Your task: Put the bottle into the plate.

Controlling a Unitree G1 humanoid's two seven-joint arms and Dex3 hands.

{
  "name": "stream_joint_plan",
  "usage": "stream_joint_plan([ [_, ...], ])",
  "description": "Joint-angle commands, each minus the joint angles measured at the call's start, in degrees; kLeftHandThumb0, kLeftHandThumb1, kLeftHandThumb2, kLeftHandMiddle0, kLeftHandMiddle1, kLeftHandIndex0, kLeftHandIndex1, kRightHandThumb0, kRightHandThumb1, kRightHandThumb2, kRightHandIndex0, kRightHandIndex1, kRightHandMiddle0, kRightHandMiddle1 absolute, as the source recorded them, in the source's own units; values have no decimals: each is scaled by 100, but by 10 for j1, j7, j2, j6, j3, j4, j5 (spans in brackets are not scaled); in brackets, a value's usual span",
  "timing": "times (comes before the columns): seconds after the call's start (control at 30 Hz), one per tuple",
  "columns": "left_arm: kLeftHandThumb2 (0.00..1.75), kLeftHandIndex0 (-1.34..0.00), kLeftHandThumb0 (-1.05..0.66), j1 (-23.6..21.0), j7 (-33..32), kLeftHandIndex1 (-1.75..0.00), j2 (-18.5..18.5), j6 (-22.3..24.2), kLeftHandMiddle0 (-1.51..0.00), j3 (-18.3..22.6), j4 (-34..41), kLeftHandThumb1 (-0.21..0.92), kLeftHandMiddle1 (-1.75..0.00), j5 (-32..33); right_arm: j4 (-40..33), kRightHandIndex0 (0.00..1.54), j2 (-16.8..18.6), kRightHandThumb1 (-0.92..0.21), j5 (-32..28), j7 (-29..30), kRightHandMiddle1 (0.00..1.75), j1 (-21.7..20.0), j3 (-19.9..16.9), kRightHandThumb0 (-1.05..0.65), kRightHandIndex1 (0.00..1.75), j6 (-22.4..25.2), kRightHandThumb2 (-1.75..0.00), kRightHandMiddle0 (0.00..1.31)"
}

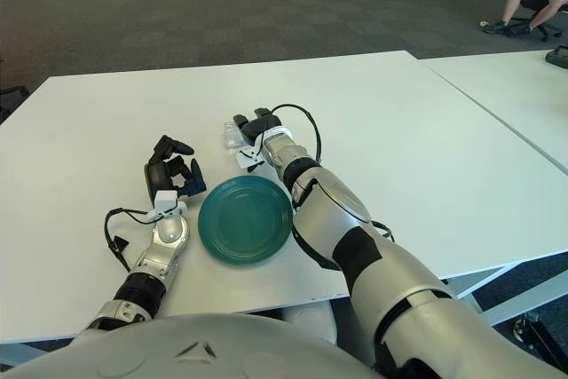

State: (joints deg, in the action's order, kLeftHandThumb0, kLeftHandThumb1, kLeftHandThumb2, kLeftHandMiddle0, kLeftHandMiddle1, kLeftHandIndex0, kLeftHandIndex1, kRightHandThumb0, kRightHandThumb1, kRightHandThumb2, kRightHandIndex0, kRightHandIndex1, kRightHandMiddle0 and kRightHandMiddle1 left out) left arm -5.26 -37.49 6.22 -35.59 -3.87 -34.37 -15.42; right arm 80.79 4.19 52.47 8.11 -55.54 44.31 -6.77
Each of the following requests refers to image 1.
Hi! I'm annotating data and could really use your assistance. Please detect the black metal stand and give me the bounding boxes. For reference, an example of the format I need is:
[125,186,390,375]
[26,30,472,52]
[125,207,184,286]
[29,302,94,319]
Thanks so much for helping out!
[512,312,568,371]

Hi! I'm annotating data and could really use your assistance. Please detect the clear plastic bottle blue cap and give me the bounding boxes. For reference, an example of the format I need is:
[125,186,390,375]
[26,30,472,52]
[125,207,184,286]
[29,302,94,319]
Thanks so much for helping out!
[223,122,249,152]

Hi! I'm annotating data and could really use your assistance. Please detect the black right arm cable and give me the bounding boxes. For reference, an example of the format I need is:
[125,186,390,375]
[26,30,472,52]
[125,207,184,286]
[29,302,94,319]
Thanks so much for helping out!
[270,103,323,165]

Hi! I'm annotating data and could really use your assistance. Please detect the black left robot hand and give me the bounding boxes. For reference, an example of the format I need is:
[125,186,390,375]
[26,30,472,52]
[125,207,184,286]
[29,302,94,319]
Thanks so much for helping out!
[143,134,209,202]

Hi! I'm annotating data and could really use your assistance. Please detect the black swivel chair under person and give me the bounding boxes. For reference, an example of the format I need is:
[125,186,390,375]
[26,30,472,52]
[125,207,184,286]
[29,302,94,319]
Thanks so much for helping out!
[505,0,563,43]

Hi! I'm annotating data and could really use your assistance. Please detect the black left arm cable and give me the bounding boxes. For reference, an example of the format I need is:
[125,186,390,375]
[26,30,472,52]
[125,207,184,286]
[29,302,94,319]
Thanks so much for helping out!
[104,207,156,273]

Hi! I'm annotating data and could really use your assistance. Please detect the white table frame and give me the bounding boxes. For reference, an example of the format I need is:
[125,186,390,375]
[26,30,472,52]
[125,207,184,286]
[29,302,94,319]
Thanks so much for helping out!
[443,263,568,327]

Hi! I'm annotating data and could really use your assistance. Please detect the grey robot torso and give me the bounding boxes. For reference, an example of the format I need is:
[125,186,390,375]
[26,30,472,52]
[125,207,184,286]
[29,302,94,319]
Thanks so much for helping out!
[0,301,378,379]

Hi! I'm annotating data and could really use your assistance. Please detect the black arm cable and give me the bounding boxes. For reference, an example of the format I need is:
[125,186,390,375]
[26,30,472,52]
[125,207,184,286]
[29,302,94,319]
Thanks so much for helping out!
[104,207,156,273]
[270,103,323,165]

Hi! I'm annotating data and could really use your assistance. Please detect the black office chair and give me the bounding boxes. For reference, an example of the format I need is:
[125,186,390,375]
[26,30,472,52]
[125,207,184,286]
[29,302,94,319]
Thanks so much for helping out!
[0,59,31,125]

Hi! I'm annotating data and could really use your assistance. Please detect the black device on table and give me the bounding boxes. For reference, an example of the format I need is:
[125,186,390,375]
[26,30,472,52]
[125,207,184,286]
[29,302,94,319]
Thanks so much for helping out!
[544,44,568,67]

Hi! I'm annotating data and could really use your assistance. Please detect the green round plate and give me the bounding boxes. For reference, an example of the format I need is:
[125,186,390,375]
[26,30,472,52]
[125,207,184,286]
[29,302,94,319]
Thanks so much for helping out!
[197,175,295,269]

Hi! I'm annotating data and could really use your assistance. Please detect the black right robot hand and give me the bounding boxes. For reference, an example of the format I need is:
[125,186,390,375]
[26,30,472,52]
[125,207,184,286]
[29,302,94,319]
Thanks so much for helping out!
[233,107,285,149]

